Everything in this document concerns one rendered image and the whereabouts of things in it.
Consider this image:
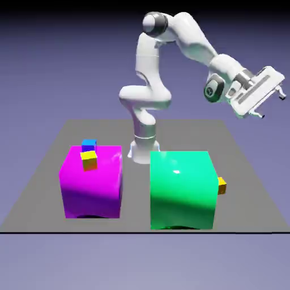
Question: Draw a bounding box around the small orange cube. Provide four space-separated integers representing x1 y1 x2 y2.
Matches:
217 177 228 195

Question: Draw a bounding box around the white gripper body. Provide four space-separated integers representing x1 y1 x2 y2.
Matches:
230 66 285 120

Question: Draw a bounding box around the large green box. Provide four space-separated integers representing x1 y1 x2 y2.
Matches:
150 151 219 231

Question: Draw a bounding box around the small yellow cube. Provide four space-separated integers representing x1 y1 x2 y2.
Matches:
80 150 99 172

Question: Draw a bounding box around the large magenta box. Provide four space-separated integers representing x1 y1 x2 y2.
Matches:
58 145 123 220

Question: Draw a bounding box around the small blue cube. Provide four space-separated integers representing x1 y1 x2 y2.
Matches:
81 139 97 153

